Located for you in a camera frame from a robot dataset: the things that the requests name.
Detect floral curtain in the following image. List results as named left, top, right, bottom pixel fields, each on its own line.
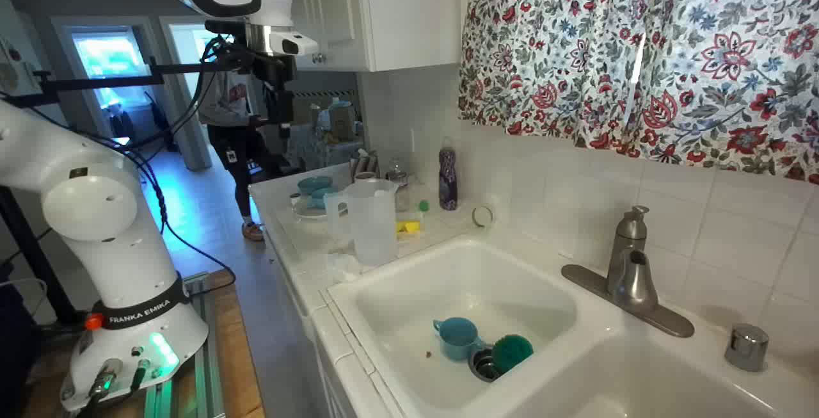
left=457, top=0, right=643, bottom=150
left=630, top=0, right=819, bottom=186

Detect person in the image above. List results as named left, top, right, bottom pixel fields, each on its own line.
left=197, top=36, right=283, bottom=243

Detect brown paper bag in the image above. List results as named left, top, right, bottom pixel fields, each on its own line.
left=328, top=100, right=357, bottom=144

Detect metal utensil holder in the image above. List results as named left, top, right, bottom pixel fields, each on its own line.
left=349, top=149, right=380, bottom=182

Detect clear plate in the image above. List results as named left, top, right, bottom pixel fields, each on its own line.
left=290, top=193, right=350, bottom=221

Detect glass jar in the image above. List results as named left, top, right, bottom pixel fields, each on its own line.
left=386, top=158, right=411, bottom=213

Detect window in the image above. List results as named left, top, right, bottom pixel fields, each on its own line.
left=69, top=26, right=153, bottom=110

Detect clear plastic pitcher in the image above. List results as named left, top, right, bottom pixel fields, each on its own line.
left=324, top=178, right=400, bottom=268

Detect purple patterned bottle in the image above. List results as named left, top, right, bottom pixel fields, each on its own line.
left=438, top=138, right=459, bottom=212

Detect crumpled clear plastic wrap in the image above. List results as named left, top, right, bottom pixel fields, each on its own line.
left=325, top=252, right=367, bottom=283

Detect white double sink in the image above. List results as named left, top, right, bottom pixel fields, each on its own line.
left=326, top=232, right=819, bottom=418

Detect teal cup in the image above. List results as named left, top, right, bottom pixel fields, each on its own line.
left=433, top=316, right=482, bottom=363

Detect metal sink strainer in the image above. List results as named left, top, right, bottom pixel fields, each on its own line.
left=468, top=345, right=506, bottom=384

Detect green dish scrubber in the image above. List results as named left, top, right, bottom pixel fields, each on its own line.
left=491, top=333, right=534, bottom=374

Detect brushed metal tap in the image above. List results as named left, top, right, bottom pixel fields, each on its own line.
left=561, top=205, right=696, bottom=339

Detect round metal sink cap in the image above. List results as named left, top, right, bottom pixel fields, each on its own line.
left=724, top=323, right=770, bottom=373

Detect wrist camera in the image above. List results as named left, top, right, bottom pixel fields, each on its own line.
left=204, top=19, right=251, bottom=37

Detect white wall cabinet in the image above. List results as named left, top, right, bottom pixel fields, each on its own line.
left=287, top=0, right=475, bottom=74

